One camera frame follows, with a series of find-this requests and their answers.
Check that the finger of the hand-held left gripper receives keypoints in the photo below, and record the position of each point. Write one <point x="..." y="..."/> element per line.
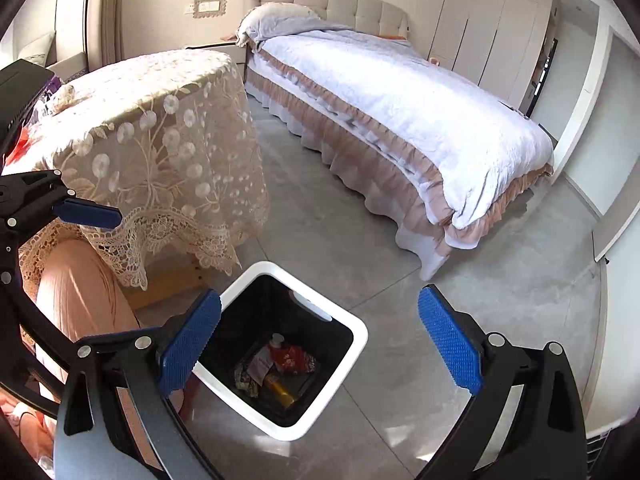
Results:
<point x="17" y="305"/>
<point x="92" y="215"/>

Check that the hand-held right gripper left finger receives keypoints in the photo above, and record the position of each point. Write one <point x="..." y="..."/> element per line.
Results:
<point x="191" y="344"/>

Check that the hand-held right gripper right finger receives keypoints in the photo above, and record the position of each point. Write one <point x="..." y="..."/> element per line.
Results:
<point x="449" y="340"/>

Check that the white square trash bin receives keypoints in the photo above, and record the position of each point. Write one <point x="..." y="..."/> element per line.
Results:
<point x="345" y="345"/>

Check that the purple packet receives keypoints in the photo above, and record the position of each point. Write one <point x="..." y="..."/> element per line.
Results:
<point x="47" y="87"/>

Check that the beige cushion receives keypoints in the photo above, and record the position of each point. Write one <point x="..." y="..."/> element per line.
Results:
<point x="36" y="49"/>

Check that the crumpled white tissue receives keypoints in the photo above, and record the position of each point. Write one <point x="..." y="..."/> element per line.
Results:
<point x="64" y="97"/>

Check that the red plastic wrapper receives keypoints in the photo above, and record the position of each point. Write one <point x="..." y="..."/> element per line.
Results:
<point x="22" y="142"/>

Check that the patterned crumpled wrapper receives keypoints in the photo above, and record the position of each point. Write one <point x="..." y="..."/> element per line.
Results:
<point x="245" y="379"/>

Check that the wooden table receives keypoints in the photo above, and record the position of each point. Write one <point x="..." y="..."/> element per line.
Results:
<point x="167" y="280"/>

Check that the white paper wrapper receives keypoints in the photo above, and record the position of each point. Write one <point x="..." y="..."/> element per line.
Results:
<point x="261" y="366"/>

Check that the yellow bottle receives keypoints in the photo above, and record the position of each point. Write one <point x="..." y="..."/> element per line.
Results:
<point x="280" y="392"/>

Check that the red snack packet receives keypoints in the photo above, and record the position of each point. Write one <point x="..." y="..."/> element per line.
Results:
<point x="295" y="357"/>

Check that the beige lace tablecloth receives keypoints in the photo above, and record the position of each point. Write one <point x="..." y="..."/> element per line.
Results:
<point x="160" y="130"/>

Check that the white floor heater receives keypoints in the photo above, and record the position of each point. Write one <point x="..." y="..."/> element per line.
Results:
<point x="597" y="455"/>

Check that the white nightstand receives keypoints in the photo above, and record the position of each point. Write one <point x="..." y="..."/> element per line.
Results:
<point x="220" y="57"/>

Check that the white door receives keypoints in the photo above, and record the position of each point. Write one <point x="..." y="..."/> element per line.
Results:
<point x="617" y="220"/>

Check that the light grey ruffled quilt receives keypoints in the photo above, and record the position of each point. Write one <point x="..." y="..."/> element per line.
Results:
<point x="400" y="110"/>

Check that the light grey pillow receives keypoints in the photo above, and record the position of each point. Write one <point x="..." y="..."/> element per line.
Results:
<point x="270" y="22"/>

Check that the black television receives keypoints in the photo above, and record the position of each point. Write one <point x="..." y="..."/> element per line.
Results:
<point x="542" y="77"/>

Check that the white wardrobe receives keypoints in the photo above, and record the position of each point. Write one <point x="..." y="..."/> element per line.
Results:
<point x="490" y="25"/>

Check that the beige upholstered bed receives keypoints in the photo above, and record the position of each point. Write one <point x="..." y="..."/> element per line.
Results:
<point x="345" y="5"/>

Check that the lace-framed wall switch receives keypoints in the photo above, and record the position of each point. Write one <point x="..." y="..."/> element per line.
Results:
<point x="210" y="6"/>

